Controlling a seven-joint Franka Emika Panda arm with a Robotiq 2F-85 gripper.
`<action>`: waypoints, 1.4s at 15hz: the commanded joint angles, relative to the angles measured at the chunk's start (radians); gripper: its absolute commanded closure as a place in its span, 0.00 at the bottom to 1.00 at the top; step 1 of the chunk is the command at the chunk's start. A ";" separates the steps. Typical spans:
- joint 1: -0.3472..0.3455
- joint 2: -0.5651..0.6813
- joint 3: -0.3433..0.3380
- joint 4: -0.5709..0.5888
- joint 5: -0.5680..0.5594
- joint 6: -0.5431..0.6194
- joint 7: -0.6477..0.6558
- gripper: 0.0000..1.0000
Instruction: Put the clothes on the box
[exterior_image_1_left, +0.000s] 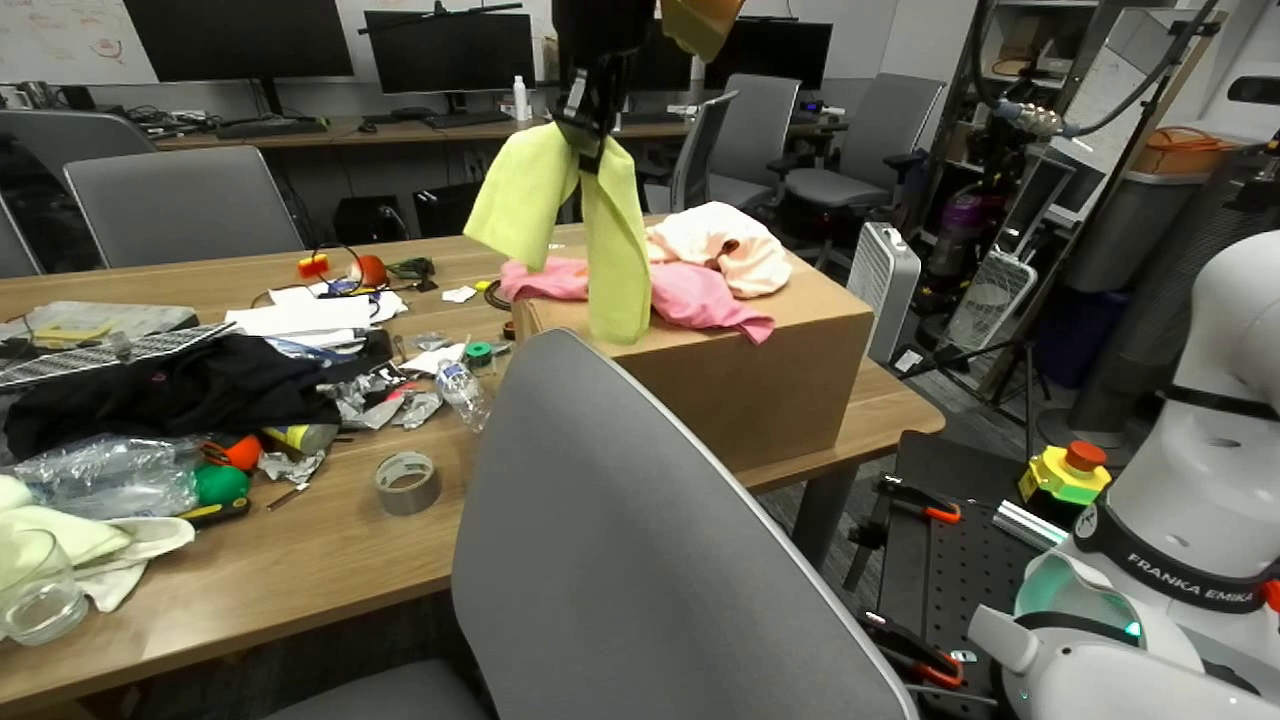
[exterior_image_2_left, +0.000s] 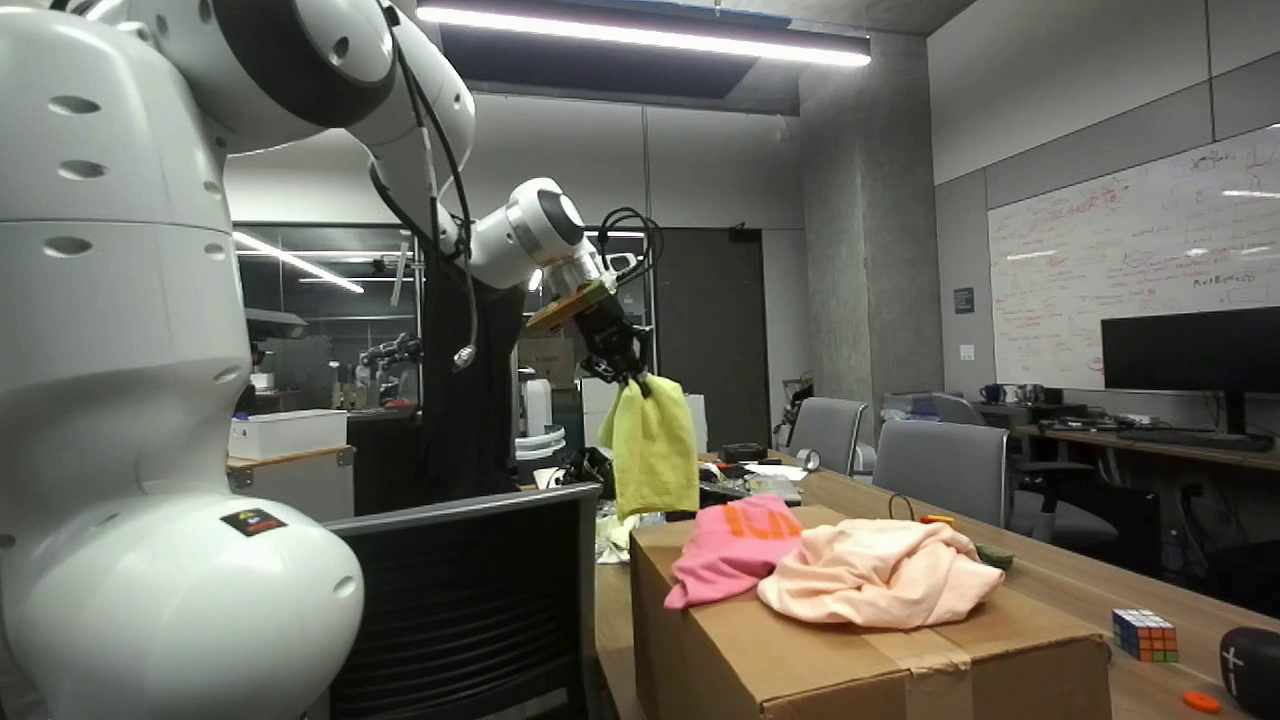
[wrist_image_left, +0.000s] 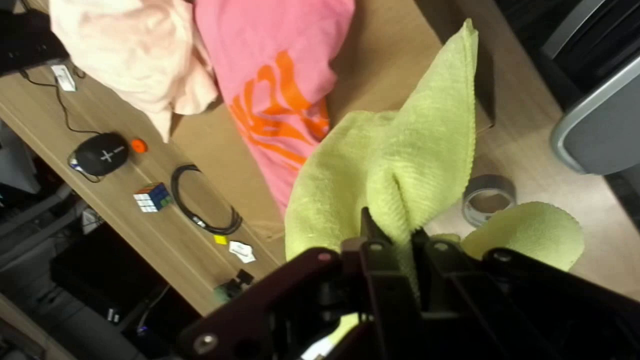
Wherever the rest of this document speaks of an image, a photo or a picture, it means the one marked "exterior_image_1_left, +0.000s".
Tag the plastic bottle with green cap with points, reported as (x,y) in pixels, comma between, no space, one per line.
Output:
(463,381)

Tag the yellow-green cloth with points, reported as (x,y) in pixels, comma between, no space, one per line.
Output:
(623,264)

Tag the grey tape roll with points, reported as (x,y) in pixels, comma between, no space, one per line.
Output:
(405,482)

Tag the long wooden desk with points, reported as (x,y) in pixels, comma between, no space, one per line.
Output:
(400,134)

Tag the beige cloth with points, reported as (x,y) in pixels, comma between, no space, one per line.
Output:
(727,243)

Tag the yellow black small item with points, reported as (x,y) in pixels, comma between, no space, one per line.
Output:
(301,437)

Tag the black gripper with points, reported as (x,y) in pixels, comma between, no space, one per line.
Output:
(601,38)

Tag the small dark green object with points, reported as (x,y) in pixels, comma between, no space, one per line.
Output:
(419,272)

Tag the orange-yellow wrist camera mount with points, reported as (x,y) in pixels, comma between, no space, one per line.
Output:
(702,27)

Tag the small red object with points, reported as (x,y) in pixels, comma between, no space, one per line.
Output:
(315,264)

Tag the orange black pliers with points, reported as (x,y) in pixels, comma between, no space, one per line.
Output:
(922,501)
(922,653)

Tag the black cloth heap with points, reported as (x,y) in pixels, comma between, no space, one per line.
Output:
(185,385)

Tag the metal shelf rack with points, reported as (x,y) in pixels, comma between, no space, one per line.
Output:
(1001,120)

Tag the grey bin with orange lid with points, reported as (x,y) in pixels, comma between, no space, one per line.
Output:
(1134,224)

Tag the yellow red emergency stop button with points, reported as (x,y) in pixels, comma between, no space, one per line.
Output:
(1064,474)

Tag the white heater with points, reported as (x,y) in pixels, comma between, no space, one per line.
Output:
(881,284)

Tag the crumpled foil wrappers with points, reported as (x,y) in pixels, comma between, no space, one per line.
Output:
(384,402)

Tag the clear glass cup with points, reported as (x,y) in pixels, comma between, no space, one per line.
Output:
(42,602)

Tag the black keyboard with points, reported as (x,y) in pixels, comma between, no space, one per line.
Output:
(275,126)

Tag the pink cloth with orange print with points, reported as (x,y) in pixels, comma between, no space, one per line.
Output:
(702,298)

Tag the large cardboard box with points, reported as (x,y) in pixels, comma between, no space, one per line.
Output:
(773,385)

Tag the clear plastic bag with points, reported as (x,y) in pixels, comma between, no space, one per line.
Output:
(100,479)

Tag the small orange ball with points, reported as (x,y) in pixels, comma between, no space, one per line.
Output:
(371,269)

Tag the white papers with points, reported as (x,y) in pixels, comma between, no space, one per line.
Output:
(315,318)

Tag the grey office chair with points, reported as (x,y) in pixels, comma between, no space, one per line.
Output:
(67,141)
(640,562)
(762,134)
(183,204)

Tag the green ball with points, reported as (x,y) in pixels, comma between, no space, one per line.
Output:
(221,485)

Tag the wall whiteboard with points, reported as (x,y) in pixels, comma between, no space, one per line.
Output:
(73,41)

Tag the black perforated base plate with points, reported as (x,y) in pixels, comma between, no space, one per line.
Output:
(935,572)

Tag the white bottle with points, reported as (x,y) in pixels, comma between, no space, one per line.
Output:
(523,101)

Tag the black computer monitor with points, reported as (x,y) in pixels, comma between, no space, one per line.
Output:
(446,49)
(786,55)
(243,38)

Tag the grey folded cloth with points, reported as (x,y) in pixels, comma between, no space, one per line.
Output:
(105,322)

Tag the pale cream cloth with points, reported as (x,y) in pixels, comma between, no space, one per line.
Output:
(135,542)

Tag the black bag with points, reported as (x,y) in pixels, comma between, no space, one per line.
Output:
(371,220)

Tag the small orange toy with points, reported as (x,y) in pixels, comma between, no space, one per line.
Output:
(243,452)

